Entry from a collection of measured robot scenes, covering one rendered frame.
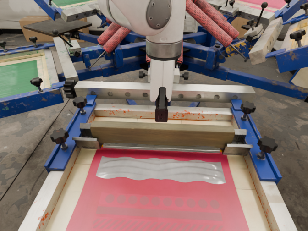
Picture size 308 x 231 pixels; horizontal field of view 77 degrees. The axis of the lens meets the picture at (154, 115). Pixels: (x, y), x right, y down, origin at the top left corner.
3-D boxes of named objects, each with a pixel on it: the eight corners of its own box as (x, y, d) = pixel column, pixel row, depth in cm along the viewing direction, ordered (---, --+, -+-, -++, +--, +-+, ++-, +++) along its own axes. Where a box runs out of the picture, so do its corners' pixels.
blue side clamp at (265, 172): (271, 192, 52) (282, 177, 48) (252, 191, 53) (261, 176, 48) (239, 119, 75) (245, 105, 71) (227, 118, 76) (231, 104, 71)
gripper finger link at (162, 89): (160, 72, 43) (160, 86, 48) (159, 103, 39) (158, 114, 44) (165, 72, 43) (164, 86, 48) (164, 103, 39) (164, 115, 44)
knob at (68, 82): (80, 102, 77) (75, 86, 73) (66, 101, 78) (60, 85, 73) (86, 92, 83) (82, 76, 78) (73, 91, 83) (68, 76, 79)
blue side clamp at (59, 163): (69, 181, 55) (62, 166, 50) (52, 180, 55) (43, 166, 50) (98, 114, 78) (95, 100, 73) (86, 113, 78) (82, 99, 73)
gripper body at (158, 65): (147, 39, 45) (148, 82, 52) (143, 56, 37) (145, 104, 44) (180, 39, 44) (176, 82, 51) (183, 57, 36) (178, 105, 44)
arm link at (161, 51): (147, 30, 44) (147, 42, 45) (144, 43, 37) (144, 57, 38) (181, 30, 43) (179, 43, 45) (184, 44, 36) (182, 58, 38)
